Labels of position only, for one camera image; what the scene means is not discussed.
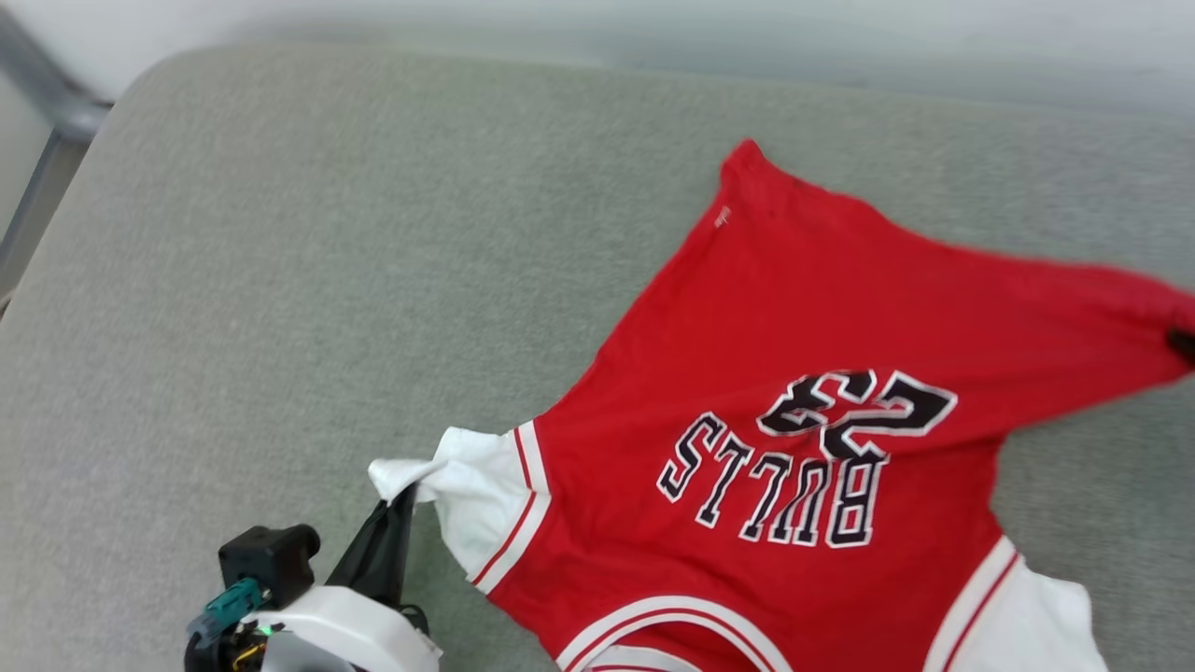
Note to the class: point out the grey metal frame bar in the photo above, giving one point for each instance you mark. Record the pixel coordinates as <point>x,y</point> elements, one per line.
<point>47,112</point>

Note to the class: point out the red and white basketball jersey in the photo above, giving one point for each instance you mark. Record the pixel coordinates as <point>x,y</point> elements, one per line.
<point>794,373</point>

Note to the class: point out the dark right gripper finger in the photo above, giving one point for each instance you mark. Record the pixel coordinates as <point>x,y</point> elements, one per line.
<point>1184,345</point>

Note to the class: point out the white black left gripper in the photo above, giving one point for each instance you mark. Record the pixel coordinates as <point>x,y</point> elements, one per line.
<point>345,635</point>

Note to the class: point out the grey fabric sofa seat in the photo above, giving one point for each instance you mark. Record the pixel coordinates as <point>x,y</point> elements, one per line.
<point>280,280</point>

